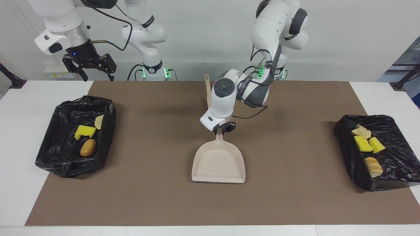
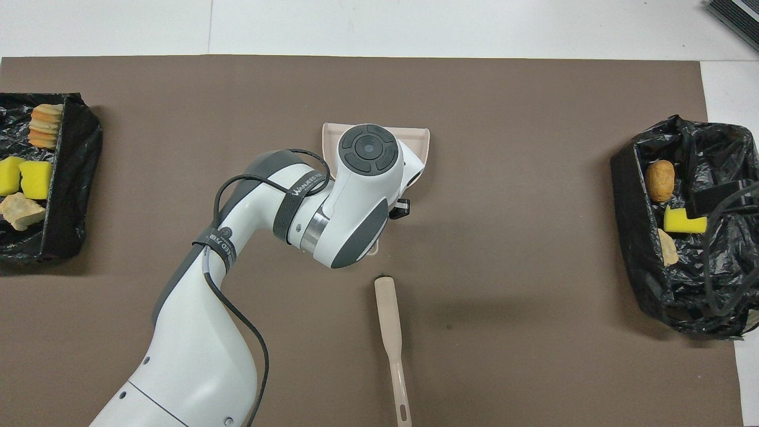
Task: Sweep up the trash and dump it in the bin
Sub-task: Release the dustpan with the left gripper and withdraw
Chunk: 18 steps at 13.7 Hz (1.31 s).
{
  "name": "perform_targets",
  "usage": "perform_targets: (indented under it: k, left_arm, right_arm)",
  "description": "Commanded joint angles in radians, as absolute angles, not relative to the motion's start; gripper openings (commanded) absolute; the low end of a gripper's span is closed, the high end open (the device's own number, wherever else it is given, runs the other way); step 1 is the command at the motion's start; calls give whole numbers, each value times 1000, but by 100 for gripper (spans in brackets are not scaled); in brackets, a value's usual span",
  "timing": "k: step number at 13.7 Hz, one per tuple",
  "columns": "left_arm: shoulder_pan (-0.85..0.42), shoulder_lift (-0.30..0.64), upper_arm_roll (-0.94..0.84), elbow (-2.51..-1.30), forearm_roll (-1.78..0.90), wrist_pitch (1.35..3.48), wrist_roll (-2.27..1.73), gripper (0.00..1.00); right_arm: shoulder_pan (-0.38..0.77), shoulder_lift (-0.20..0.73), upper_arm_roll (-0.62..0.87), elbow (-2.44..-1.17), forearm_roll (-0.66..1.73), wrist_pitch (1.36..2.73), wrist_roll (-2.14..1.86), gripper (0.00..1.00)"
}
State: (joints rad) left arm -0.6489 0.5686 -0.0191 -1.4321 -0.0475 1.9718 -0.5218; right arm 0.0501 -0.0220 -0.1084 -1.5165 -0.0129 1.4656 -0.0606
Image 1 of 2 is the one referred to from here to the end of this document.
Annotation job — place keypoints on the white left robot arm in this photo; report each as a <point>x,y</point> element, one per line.
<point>223,101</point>

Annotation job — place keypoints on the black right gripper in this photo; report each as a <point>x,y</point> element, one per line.
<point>82,52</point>

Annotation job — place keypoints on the beige plastic dustpan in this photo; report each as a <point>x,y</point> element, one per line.
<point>218,164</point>

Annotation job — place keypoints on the green and yellow sponge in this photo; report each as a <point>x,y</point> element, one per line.
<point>86,131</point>

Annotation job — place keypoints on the white wall socket box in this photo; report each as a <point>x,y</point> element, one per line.
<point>54,73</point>

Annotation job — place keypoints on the pale crusty bread piece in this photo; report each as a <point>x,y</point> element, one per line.
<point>361,131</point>

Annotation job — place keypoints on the yellow sponge wedge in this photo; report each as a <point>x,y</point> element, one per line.
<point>376,144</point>

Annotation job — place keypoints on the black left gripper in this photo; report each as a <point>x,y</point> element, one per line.
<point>226,126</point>

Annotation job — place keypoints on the yellow sponge chunk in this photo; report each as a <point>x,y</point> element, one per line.
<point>362,143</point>

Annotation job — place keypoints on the beige brush with black bristles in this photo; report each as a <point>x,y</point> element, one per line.
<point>207,90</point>

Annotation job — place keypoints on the black bag lined bin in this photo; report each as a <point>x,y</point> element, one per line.
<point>403,164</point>
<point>59,157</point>

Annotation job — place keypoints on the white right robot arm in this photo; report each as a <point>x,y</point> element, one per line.
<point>62,26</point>

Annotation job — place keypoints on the black stand pole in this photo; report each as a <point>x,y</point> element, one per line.
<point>14,81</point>
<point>402,83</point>

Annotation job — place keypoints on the brown bread roll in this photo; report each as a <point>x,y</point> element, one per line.
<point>88,148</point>

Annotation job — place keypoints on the brown paper table mat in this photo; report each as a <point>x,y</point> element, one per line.
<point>295,196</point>

